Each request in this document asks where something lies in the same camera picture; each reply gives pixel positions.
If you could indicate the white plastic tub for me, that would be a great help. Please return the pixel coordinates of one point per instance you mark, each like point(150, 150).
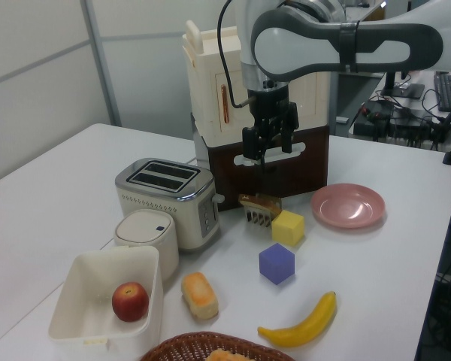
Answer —
point(97, 327)

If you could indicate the black monitor stand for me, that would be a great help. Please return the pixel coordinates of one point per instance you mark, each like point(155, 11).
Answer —
point(402, 89)

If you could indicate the yellow cube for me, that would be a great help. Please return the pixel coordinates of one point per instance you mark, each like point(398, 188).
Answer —
point(287, 225)

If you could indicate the yellow banana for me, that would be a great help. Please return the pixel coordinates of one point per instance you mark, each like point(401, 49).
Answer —
point(304, 325)

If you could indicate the cream toy cabinet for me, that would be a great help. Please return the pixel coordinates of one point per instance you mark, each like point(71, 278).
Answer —
point(206, 75)

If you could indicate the small white lidded bin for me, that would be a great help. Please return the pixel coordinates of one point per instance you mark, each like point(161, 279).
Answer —
point(146, 235)

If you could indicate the toy bread roll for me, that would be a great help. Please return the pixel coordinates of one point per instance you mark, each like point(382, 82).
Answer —
point(200, 297)

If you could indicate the black keyboard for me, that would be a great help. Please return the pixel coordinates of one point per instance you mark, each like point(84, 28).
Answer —
point(449, 92)

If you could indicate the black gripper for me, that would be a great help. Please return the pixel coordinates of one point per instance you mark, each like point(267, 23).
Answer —
point(270, 109)

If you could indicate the purple cube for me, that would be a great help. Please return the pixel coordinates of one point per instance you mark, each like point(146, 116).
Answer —
point(277, 265)

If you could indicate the small grey block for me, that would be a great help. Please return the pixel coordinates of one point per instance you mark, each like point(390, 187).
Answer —
point(342, 120)

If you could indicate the orange bread in basket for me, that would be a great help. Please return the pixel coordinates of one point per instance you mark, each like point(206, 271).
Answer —
point(225, 355)

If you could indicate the pink plate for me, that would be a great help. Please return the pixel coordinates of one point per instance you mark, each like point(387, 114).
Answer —
point(347, 206)

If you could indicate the black electronics box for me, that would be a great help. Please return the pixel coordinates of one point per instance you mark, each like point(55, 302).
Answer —
point(376, 120)

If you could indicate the red apple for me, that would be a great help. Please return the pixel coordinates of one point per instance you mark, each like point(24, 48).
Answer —
point(130, 302)

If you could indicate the brown hair claw clip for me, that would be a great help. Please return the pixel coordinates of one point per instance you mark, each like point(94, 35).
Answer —
point(259, 210)

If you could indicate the brown wicker basket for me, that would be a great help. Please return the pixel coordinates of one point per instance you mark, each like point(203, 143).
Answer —
point(180, 346)

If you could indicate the cream silver toaster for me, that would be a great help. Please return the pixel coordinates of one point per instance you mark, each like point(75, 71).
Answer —
point(173, 203)

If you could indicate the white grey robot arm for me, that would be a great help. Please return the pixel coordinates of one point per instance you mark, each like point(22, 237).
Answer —
point(297, 45)

